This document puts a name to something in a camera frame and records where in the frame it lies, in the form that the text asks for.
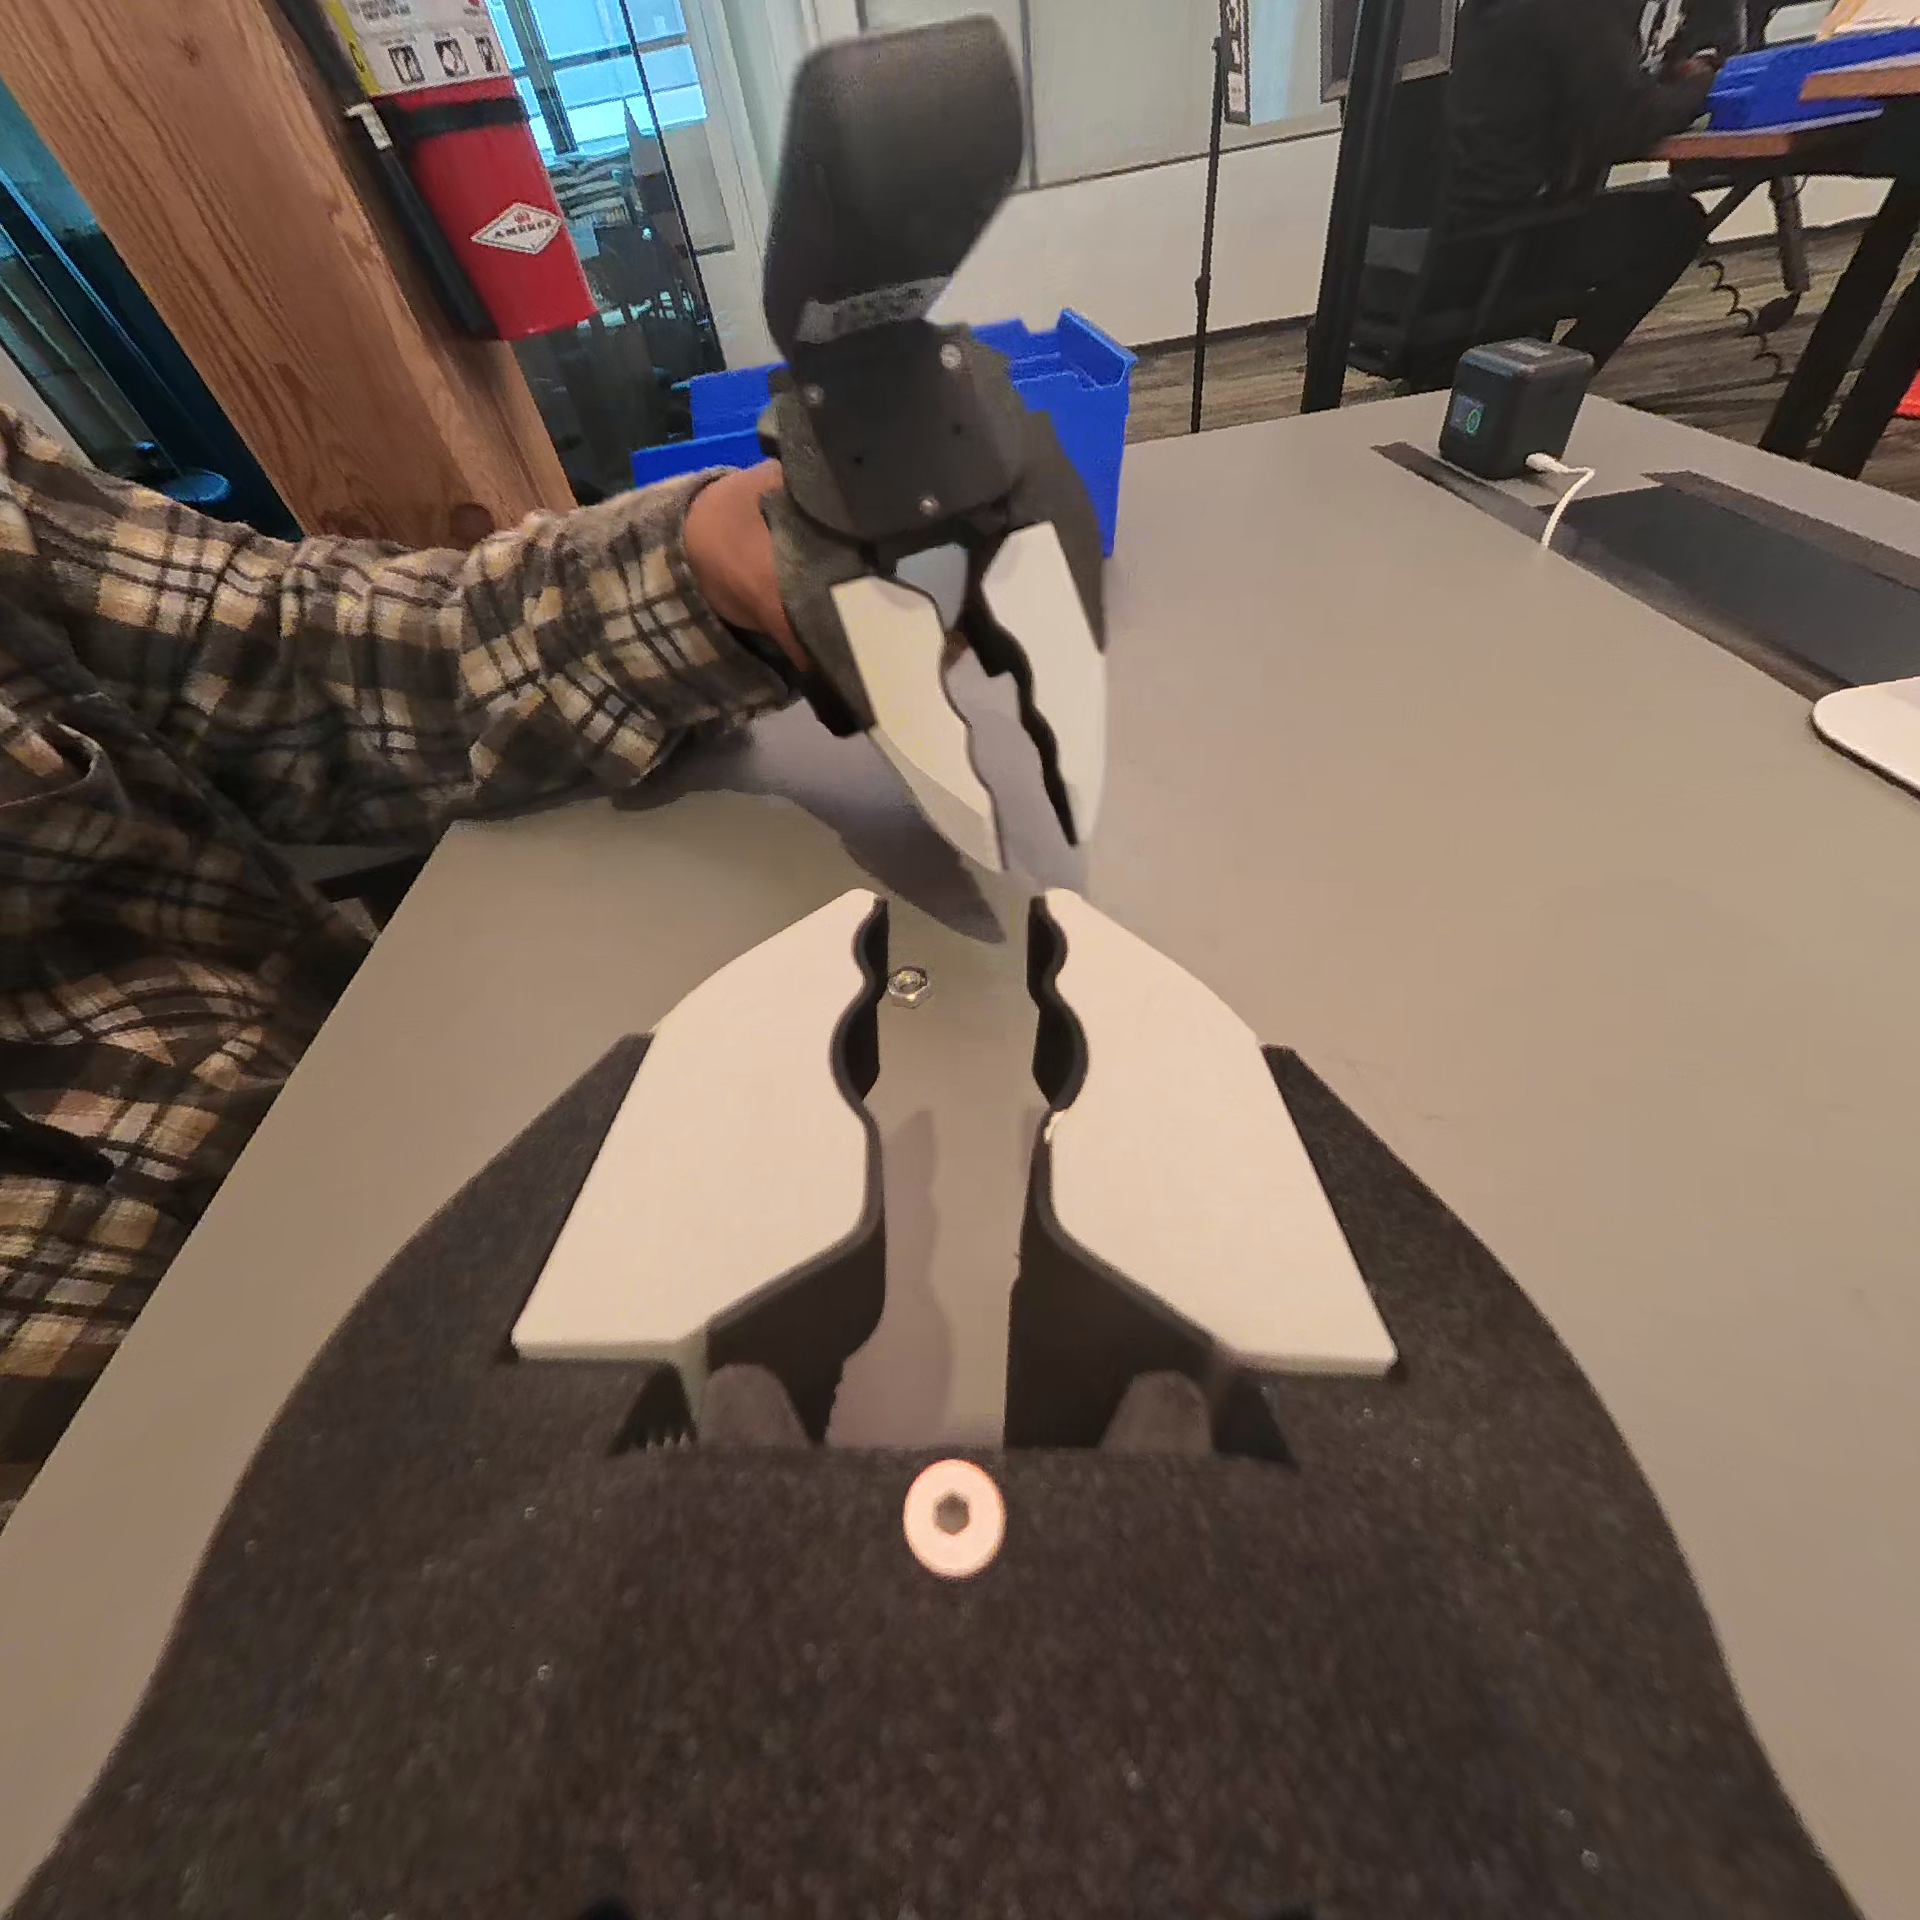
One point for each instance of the person's left hand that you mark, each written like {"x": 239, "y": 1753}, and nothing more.
{"x": 735, "y": 539}

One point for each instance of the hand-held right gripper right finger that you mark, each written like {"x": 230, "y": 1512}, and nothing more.
{"x": 1201, "y": 1185}

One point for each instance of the person's left forearm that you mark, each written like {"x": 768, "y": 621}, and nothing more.
{"x": 523, "y": 644}

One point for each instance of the red fire extinguisher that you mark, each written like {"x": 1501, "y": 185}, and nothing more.
{"x": 503, "y": 210}

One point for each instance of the black power station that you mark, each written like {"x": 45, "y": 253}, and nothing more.
{"x": 1517, "y": 404}

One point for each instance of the black marker sign stand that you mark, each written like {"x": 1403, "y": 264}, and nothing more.
{"x": 1234, "y": 59}

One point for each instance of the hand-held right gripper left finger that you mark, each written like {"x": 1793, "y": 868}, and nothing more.
{"x": 705, "y": 1185}

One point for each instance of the blue plastic bin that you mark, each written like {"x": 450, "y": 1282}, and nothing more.
{"x": 1080, "y": 404}

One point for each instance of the small blue bin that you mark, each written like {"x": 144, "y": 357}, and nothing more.
{"x": 1800, "y": 82}

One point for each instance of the wooden office desk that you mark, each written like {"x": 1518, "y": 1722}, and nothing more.
{"x": 1757, "y": 141}

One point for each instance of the black metal pole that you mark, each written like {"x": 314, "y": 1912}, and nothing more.
{"x": 1350, "y": 210}

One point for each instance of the wooden post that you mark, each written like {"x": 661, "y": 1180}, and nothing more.
{"x": 224, "y": 224}

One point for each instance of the instruction sheet on stand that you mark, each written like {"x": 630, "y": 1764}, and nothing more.
{"x": 1874, "y": 733}

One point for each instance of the person's plaid shirt torso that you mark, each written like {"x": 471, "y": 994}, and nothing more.
{"x": 119, "y": 900}

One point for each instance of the silver hex nut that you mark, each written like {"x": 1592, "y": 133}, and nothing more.
{"x": 897, "y": 990}

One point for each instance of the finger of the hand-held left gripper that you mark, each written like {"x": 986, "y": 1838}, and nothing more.
{"x": 902, "y": 675}
{"x": 1066, "y": 675}

